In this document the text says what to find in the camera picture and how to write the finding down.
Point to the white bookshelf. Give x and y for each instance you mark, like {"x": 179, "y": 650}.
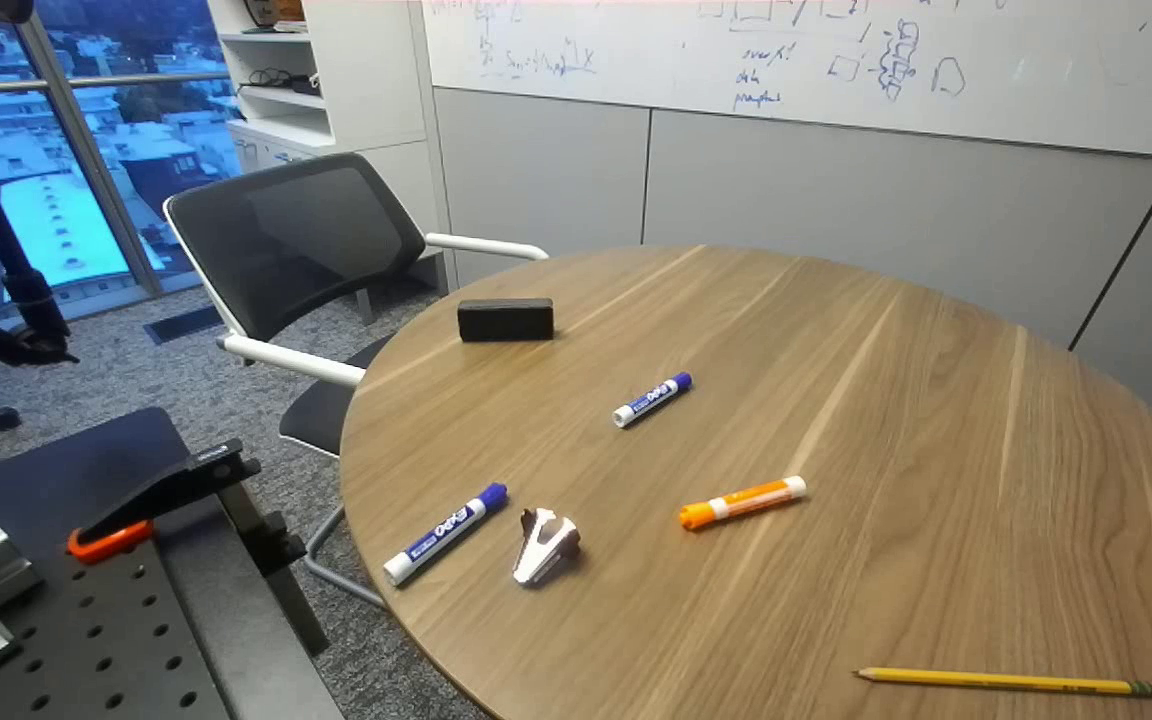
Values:
{"x": 366, "y": 67}

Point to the wall whiteboard with writing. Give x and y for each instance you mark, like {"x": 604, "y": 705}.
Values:
{"x": 1031, "y": 67}

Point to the black mesh chair white frame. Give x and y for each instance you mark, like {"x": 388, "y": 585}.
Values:
{"x": 298, "y": 241}

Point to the orange dry-erase marker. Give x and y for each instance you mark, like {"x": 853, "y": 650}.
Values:
{"x": 744, "y": 501}

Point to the long blue dry-erase marker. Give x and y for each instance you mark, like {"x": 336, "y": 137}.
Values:
{"x": 446, "y": 532}

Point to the black whiteboard eraser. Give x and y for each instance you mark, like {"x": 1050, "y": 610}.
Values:
{"x": 505, "y": 321}

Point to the black tripod stand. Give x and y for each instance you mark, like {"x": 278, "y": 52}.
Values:
{"x": 35, "y": 299}

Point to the grey window frame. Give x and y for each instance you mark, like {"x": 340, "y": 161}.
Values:
{"x": 90, "y": 173}

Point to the yellow pencil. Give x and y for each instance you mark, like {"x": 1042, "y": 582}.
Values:
{"x": 1001, "y": 680}

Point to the white black staple remover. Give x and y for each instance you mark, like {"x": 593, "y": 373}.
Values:
{"x": 546, "y": 550}

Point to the black perforated robot table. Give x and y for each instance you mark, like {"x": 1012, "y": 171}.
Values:
{"x": 138, "y": 643}

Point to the short blue dry-erase marker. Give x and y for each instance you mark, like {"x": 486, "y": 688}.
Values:
{"x": 649, "y": 403}

